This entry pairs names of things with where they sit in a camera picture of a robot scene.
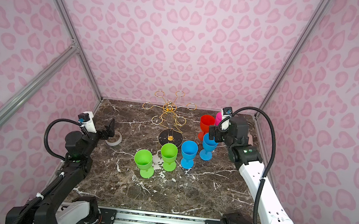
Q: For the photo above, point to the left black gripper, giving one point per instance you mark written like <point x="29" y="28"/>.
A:
<point x="109" y="132"/>

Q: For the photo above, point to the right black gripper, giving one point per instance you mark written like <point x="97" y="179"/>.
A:
<point x="218" y="133"/>

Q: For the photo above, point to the magenta wine glass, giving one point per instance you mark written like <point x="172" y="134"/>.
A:
<point x="218" y="118"/>

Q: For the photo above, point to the blue wine glass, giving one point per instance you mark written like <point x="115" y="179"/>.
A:
<point x="189" y="151"/>
<point x="208" y="147"/>

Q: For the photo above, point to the red wine glass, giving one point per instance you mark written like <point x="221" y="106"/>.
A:
<point x="205" y="123"/>

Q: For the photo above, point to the green wine glass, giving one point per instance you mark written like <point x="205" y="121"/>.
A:
<point x="169" y="154"/>
<point x="143" y="159"/>

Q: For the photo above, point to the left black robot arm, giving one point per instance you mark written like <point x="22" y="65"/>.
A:
<point x="44" y="208"/>

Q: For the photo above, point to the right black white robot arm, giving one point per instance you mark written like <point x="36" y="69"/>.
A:
<point x="267" y="207"/>

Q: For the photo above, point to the clear tape roll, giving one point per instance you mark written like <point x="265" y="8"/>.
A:
<point x="115" y="140"/>

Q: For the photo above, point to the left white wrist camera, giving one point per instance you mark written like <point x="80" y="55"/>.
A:
<point x="87" y="122"/>

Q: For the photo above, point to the gold wire glass rack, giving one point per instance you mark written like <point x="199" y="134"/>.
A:
<point x="169" y="119"/>

